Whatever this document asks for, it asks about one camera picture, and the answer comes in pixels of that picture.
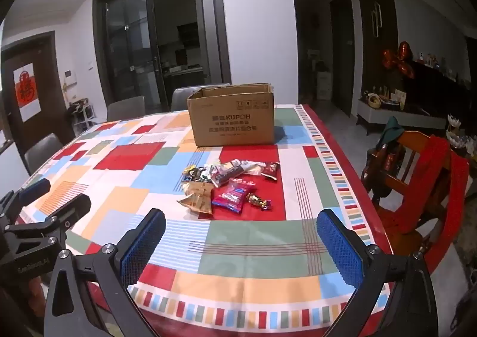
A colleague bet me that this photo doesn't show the brown cardboard box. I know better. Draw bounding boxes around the brown cardboard box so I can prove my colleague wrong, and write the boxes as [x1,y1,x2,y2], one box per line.
[186,83,275,147]

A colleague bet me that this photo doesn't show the clear packet with pale snack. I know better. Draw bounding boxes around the clear packet with pale snack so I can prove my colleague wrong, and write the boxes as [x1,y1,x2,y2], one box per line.
[240,160,266,176]

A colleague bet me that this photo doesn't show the wooden chair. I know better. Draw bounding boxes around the wooden chair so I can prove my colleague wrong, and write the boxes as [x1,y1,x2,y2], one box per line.
[361,130,470,259]

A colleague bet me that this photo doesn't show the red foil balloons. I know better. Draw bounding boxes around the red foil balloons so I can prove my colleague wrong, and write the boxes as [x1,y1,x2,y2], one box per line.
[381,42,415,79]

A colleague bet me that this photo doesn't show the grey refrigerator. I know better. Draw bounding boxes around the grey refrigerator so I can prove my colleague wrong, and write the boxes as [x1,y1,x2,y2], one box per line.
[194,0,220,86]

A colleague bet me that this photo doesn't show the brown snack packet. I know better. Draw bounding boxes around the brown snack packet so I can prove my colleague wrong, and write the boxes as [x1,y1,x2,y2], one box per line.
[176,182,215,215]

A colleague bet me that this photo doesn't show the clear bag of candies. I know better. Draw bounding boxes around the clear bag of candies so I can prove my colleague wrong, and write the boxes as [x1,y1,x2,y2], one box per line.
[181,165,213,185]

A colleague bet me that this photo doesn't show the foil-wrapped candy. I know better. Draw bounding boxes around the foil-wrapped candy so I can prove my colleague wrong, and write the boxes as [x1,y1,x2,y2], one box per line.
[246,192,272,211]

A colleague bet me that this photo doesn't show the white lotus ornaments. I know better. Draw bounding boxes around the white lotus ornaments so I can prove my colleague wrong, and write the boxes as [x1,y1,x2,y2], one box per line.
[447,114,477,157]

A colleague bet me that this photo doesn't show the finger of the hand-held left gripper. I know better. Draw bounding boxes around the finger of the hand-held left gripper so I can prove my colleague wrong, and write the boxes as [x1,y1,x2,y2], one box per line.
[0,178,52,219]
[5,193,92,248]

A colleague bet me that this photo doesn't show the red and white door poster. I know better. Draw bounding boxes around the red and white door poster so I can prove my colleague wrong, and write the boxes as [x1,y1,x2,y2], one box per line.
[14,63,41,122]

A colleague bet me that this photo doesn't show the pink snack packet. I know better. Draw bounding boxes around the pink snack packet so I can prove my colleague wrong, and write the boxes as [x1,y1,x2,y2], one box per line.
[212,178,257,215]

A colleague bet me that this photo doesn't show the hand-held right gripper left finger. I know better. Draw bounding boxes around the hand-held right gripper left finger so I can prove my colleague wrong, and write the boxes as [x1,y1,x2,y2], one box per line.
[44,208,167,337]

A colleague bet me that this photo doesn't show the sliding glass door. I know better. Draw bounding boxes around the sliding glass door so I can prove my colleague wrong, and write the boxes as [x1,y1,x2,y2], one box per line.
[92,0,232,114]

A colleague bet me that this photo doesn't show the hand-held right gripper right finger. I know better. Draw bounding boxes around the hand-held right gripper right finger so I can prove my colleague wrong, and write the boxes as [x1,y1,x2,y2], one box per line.
[317,208,435,337]

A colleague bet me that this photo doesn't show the green cloth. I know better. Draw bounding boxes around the green cloth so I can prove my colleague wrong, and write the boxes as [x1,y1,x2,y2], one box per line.
[374,116,405,147]

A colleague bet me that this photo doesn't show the dark red snack packet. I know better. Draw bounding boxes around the dark red snack packet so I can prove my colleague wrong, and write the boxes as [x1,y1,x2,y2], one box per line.
[261,161,280,182]

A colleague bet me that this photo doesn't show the white low sideboard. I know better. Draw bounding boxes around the white low sideboard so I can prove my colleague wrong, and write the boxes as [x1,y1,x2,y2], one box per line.
[356,99,448,136]

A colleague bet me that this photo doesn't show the white storage rack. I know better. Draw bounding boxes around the white storage rack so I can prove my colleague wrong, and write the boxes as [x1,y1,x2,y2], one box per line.
[67,98,94,129]

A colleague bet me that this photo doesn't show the silver wall ornament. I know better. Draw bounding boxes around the silver wall ornament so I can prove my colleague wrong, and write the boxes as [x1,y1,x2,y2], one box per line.
[371,2,384,38]

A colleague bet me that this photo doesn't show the dark hallway door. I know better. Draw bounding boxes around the dark hallway door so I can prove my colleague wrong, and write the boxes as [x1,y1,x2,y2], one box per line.
[330,0,354,118]

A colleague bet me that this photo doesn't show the grey dining chair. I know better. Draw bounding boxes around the grey dining chair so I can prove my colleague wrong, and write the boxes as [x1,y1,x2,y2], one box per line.
[171,83,232,112]
[107,96,146,122]
[23,133,64,176]

